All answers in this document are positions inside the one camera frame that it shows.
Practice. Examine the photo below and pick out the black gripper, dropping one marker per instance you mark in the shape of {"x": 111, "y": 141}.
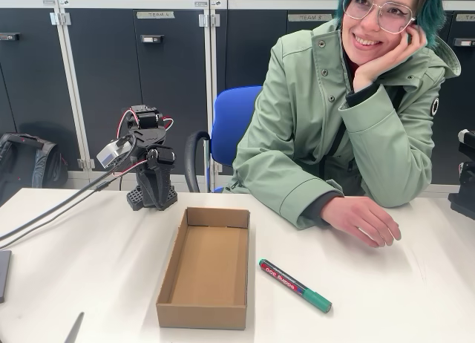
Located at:
{"x": 153, "y": 180}

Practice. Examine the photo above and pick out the green capped permanent marker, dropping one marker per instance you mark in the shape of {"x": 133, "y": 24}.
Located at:
{"x": 285, "y": 280}

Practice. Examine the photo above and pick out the black idle robot arm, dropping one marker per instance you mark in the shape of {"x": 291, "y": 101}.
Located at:
{"x": 465, "y": 172}

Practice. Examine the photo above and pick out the person's left forearm green sleeve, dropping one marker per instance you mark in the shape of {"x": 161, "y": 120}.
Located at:
{"x": 389, "y": 146}

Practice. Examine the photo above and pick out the person's right forearm green sleeve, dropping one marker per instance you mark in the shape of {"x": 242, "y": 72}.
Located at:
{"x": 285, "y": 191}

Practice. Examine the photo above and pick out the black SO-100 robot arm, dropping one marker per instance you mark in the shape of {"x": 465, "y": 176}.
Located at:
{"x": 146, "y": 118}

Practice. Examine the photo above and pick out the person's torso green jacket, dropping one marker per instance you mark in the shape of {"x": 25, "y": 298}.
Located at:
{"x": 308, "y": 109}

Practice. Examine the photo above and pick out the person's head teal hair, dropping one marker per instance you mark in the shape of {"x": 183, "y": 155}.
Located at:
{"x": 375, "y": 23}

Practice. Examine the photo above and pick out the person's right hand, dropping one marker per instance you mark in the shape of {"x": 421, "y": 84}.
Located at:
{"x": 363, "y": 218}

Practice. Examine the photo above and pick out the person's left hand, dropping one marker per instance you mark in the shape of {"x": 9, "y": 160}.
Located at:
{"x": 386, "y": 62}

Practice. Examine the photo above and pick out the open brown cardboard box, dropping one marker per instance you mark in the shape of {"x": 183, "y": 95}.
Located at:
{"x": 208, "y": 268}

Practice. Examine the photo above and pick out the blue office chair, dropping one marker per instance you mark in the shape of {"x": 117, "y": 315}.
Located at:
{"x": 234, "y": 127}

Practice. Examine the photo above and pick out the dark grey metal cabinet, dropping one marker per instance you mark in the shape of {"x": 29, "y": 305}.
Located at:
{"x": 111, "y": 79}
{"x": 460, "y": 98}
{"x": 245, "y": 53}
{"x": 29, "y": 79}

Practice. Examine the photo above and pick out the black backpack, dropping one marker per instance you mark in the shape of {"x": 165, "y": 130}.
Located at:
{"x": 33, "y": 165}

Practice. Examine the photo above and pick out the grey pointed metal blade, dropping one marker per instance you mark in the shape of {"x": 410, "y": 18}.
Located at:
{"x": 76, "y": 328}

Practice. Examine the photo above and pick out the TEAM 4 tape label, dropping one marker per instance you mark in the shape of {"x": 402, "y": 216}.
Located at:
{"x": 156, "y": 15}

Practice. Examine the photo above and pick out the grey USB hub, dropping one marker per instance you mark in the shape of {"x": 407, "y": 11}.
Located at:
{"x": 4, "y": 276}

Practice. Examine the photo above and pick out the TEAM 5 tape label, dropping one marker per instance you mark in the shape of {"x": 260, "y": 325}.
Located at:
{"x": 310, "y": 18}

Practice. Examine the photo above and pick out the clear metal-rimmed glasses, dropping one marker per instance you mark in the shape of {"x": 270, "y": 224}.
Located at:
{"x": 393, "y": 18}

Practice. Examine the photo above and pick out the cut-off TEAM tape label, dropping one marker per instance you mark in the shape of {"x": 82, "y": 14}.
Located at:
{"x": 465, "y": 18}

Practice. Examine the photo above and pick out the white gripper camera box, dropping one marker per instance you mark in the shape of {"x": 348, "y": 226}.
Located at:
{"x": 111, "y": 155}

